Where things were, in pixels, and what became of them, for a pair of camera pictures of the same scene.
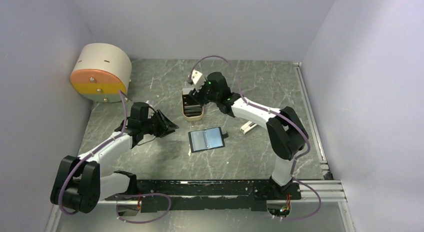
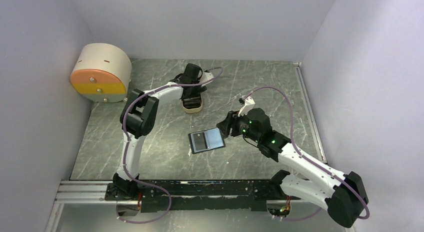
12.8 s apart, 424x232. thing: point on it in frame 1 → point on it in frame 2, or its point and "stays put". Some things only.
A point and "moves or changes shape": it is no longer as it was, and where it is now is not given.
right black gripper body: (204, 95) → (239, 123)
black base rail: (243, 195) stays put
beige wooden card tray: (192, 110) moves or changes shape
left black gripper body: (154, 125) → (198, 90)
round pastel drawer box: (99, 70) stays put
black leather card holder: (207, 139) stays put
